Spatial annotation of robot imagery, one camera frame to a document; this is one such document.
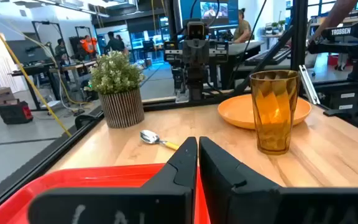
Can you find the amber faceted plastic cup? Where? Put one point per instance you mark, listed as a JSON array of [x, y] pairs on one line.
[[273, 124]]

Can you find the black and red power box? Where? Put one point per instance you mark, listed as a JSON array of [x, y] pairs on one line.
[[11, 113]]

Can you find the black workbench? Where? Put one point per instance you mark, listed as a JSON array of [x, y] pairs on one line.
[[33, 68]]

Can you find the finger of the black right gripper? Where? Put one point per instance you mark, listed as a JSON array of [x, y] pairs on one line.
[[191, 81], [199, 81]]

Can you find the person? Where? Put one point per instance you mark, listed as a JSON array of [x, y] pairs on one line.
[[114, 43], [61, 49], [242, 29], [89, 46]]

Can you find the orange plastic plate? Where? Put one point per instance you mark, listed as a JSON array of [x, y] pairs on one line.
[[235, 112]]

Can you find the large wall display screen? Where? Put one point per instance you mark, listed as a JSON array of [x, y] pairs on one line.
[[213, 11]]

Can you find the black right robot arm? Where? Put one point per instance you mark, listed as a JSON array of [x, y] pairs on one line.
[[178, 77]]

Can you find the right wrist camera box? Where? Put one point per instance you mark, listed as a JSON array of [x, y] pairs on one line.
[[196, 30]]

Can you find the person's forearm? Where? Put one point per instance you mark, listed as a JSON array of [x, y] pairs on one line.
[[334, 15]]

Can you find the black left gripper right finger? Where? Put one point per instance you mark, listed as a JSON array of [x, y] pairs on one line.
[[247, 202]]

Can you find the potted plant in ribbed pot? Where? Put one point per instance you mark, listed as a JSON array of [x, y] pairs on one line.
[[121, 109]]

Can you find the red plastic tray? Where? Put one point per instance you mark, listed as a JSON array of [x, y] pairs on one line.
[[89, 177]]

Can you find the silver metal bracket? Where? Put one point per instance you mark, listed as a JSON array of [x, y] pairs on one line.
[[309, 87]]

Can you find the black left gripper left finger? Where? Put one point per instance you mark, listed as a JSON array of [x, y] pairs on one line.
[[154, 202]]

